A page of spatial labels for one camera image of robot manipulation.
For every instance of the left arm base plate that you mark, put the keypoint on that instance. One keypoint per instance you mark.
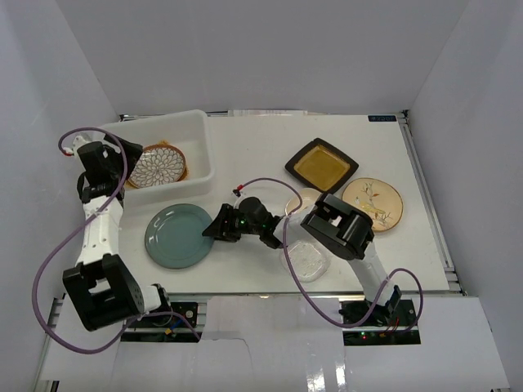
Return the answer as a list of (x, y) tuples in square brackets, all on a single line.
[(168, 328)]

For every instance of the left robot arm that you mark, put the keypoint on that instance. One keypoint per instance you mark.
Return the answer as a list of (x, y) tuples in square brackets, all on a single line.
[(100, 286)]

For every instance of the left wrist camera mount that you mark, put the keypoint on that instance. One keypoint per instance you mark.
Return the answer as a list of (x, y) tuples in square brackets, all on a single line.
[(78, 142)]

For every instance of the cream bird pattern plate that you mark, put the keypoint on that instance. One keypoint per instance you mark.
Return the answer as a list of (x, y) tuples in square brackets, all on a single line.
[(379, 200)]

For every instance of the blue label sticker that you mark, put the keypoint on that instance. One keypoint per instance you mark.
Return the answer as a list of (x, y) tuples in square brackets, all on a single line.
[(382, 118)]

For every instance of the beige square bowl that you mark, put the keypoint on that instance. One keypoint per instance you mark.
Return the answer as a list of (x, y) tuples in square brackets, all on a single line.
[(307, 197)]

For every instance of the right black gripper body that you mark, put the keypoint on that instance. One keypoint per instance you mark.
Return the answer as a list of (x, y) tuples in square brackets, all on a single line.
[(243, 227)]

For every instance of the white plastic bin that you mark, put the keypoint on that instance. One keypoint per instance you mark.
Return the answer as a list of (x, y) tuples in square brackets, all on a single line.
[(177, 160)]

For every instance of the aluminium table frame rail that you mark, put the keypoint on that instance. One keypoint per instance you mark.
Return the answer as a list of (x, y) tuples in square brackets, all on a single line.
[(455, 286)]

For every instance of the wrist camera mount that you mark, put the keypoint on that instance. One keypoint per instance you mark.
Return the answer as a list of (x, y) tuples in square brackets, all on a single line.
[(78, 142), (240, 195)]

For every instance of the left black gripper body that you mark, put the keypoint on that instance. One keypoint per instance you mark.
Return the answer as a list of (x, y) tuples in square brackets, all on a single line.
[(125, 153)]

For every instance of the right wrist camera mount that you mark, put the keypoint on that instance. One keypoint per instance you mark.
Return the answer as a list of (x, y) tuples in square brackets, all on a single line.
[(240, 195)]

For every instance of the chrysanthemum pattern round plate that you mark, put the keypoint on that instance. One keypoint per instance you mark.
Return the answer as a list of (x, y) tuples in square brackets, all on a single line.
[(157, 167)]

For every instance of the black and amber square plate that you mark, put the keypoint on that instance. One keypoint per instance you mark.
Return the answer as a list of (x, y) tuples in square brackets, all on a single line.
[(321, 166)]

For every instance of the teal round plate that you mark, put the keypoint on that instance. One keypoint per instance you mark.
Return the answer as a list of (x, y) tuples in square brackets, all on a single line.
[(173, 238)]

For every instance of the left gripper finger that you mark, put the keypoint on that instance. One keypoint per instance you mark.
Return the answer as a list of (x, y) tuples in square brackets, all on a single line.
[(128, 164), (117, 145)]

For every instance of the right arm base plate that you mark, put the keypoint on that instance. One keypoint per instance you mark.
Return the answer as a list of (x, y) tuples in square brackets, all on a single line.
[(390, 333)]

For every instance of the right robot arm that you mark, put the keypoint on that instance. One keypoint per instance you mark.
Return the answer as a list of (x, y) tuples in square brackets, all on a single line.
[(343, 230)]

